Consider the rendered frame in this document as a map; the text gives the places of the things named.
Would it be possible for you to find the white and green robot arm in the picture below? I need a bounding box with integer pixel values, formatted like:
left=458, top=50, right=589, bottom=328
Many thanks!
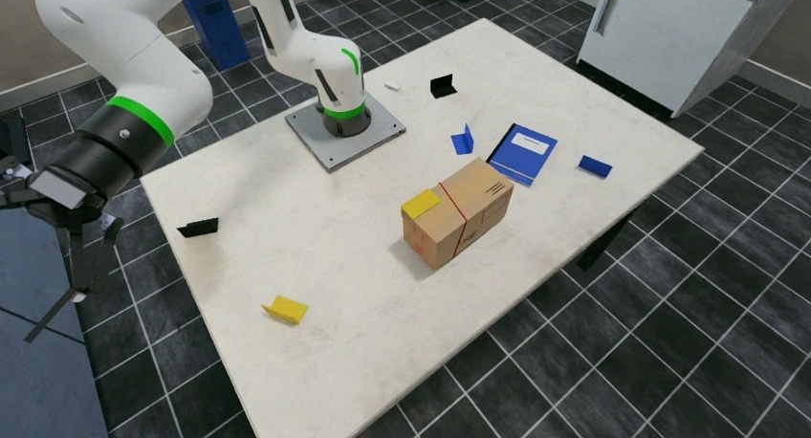
left=31, top=0, right=371, bottom=209

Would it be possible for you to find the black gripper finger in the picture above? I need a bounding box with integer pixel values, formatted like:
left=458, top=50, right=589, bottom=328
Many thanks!
left=0, top=156, right=50, bottom=210
left=23, top=207, right=124, bottom=343

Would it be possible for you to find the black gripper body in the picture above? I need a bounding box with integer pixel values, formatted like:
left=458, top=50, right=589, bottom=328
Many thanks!
left=24, top=138, right=134, bottom=229

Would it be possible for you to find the blue notebook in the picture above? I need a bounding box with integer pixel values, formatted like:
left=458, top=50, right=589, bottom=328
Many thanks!
left=486, top=123, right=558, bottom=187

